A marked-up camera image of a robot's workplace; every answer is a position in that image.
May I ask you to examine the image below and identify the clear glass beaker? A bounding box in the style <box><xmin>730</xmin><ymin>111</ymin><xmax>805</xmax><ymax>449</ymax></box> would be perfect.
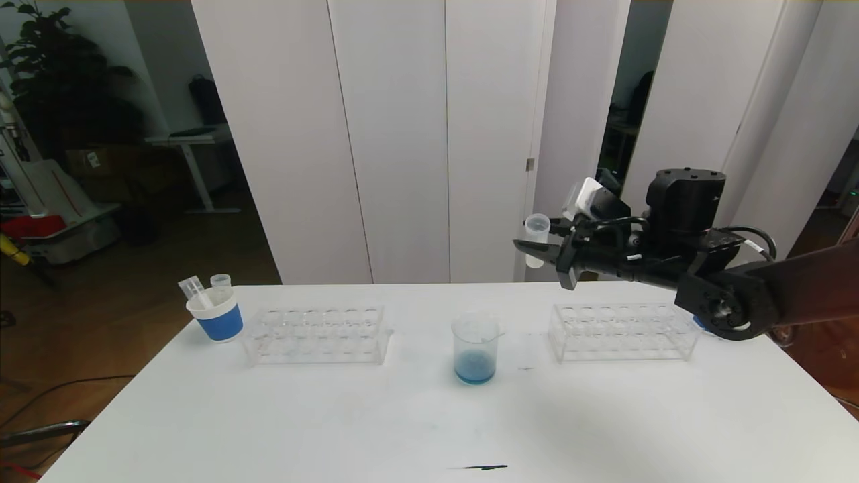
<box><xmin>451</xmin><ymin>310</ymin><xmax>505</xmax><ymax>386</ymax></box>

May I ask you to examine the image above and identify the black floor cable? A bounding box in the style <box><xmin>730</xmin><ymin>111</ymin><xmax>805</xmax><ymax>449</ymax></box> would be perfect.
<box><xmin>0</xmin><ymin>376</ymin><xmax>135</xmax><ymax>430</ymax></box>

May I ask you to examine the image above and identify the clear acrylic test tube rack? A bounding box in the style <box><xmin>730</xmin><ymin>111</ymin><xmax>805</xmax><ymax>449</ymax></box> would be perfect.
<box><xmin>547</xmin><ymin>302</ymin><xmax>701</xmax><ymax>363</ymax></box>
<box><xmin>242</xmin><ymin>305</ymin><xmax>395</xmax><ymax>366</ymax></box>

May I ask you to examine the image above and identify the yellow tool handle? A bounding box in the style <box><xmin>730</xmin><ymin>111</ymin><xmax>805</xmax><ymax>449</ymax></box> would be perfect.
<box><xmin>0</xmin><ymin>232</ymin><xmax>31</xmax><ymax>266</ymax></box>

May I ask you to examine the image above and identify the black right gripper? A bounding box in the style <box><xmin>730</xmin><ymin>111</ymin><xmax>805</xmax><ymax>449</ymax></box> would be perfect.
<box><xmin>513</xmin><ymin>217</ymin><xmax>640</xmax><ymax>291</ymax></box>

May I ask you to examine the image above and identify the test tube with white pigment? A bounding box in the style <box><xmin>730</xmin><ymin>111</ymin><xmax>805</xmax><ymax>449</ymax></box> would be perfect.
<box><xmin>524</xmin><ymin>213</ymin><xmax>552</xmax><ymax>269</ymax></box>

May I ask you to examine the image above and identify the test tube with red pigment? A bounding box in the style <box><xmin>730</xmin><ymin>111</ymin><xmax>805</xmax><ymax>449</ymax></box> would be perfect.
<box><xmin>178</xmin><ymin>276</ymin><xmax>213</xmax><ymax>309</ymax></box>

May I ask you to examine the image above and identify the black backpack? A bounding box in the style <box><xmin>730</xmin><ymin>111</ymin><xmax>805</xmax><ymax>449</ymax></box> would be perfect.
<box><xmin>188</xmin><ymin>75</ymin><xmax>227</xmax><ymax>128</ymax></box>

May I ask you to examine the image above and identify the dark green potted plant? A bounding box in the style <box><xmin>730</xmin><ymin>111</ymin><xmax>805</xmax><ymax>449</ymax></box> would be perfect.
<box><xmin>0</xmin><ymin>0</ymin><xmax>144</xmax><ymax>160</ymax></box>

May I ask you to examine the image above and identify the white office desk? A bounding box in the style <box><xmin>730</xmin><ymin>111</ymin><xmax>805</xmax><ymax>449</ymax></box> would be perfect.
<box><xmin>146</xmin><ymin>126</ymin><xmax>240</xmax><ymax>215</ymax></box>

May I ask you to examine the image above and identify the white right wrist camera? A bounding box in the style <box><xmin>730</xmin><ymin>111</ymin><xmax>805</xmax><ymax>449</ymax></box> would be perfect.
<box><xmin>562</xmin><ymin>176</ymin><xmax>631</xmax><ymax>222</ymax></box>

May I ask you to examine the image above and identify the white floor machine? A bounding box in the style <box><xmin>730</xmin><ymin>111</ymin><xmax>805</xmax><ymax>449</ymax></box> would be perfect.
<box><xmin>0</xmin><ymin>160</ymin><xmax>123</xmax><ymax>266</ymax></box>

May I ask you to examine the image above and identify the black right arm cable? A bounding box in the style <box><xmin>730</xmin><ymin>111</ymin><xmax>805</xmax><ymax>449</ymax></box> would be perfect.
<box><xmin>725</xmin><ymin>226</ymin><xmax>779</xmax><ymax>264</ymax></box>

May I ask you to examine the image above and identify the brown cardboard box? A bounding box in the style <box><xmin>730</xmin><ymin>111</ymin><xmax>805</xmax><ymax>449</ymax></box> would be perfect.
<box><xmin>67</xmin><ymin>146</ymin><xmax>135</xmax><ymax>179</ymax></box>

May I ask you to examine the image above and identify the metal chair leg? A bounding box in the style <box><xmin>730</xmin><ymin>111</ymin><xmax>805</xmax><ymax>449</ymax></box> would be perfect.
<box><xmin>0</xmin><ymin>421</ymin><xmax>91</xmax><ymax>447</ymax></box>

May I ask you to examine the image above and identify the white partition panel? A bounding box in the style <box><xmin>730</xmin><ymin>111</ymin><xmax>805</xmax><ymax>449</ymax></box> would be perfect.
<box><xmin>327</xmin><ymin>0</ymin><xmax>450</xmax><ymax>284</ymax></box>
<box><xmin>525</xmin><ymin>0</ymin><xmax>631</xmax><ymax>282</ymax></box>
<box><xmin>715</xmin><ymin>0</ymin><xmax>859</xmax><ymax>259</ymax></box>
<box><xmin>617</xmin><ymin>0</ymin><xmax>786</xmax><ymax>222</ymax></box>
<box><xmin>444</xmin><ymin>0</ymin><xmax>556</xmax><ymax>284</ymax></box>
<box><xmin>192</xmin><ymin>0</ymin><xmax>373</xmax><ymax>286</ymax></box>

